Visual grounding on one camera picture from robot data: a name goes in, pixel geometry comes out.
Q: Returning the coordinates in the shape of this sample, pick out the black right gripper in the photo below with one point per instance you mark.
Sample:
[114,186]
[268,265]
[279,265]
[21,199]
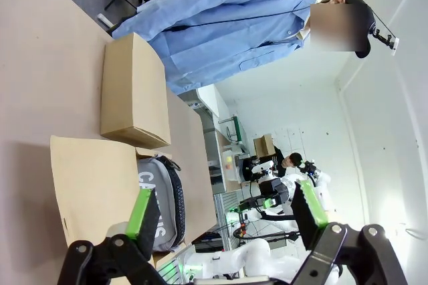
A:
[274,189]

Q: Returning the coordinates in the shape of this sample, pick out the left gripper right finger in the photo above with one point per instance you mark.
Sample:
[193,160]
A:
[311,214]

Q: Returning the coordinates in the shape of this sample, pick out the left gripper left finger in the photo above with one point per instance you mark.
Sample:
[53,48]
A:
[140,221]

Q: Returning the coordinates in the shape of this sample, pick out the grey campus pouch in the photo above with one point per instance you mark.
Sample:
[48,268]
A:
[160,198]

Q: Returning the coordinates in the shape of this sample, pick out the smaller cardboard box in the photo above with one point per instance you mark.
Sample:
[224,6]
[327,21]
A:
[133,87]

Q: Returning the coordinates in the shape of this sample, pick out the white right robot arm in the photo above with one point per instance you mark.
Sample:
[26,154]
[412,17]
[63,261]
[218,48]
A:
[254,258]

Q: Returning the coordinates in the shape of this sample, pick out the person's right forearm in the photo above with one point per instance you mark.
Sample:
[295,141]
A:
[160,17]

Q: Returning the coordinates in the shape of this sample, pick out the background cardboard box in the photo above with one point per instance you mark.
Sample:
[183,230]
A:
[264,145]

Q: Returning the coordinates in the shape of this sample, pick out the large open cardboard box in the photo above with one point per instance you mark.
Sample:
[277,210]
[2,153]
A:
[93,181]

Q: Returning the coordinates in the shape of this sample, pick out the seated bystander in black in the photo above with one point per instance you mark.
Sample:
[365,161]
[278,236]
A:
[284,161]

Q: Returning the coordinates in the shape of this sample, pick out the person in blue coat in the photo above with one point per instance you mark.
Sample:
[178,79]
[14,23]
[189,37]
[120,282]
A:
[227,30]

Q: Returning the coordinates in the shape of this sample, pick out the black baseball cap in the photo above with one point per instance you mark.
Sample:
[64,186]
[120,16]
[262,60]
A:
[362,20]

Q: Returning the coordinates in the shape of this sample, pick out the white floor power strip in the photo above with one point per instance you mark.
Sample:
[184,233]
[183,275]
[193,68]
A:
[104,20]

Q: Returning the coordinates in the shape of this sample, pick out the green metal frame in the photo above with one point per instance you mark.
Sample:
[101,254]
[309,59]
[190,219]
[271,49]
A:
[235,127]

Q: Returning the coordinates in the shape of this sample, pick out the head mounted camera bracket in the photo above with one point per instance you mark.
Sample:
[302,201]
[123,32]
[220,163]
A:
[384,37]

